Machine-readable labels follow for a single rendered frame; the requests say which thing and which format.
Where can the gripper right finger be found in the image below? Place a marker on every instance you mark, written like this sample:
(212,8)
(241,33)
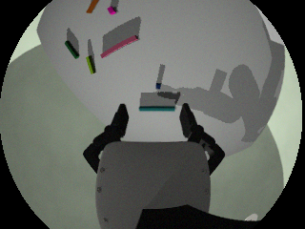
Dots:
(195,133)

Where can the lime green rod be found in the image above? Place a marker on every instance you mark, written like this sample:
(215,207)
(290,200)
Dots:
(90,64)

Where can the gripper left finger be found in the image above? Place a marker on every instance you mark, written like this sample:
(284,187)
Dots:
(111,133)

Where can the short magenta block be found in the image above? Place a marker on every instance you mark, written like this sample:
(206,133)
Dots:
(111,10)

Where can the orange rod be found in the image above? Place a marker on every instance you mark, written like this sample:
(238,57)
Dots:
(92,5)

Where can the turquoise rod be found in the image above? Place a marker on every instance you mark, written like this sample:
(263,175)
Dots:
(157,108)

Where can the pink rod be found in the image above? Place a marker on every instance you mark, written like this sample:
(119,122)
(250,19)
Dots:
(119,45)

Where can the dark green rod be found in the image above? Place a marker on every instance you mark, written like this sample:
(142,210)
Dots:
(71,49)

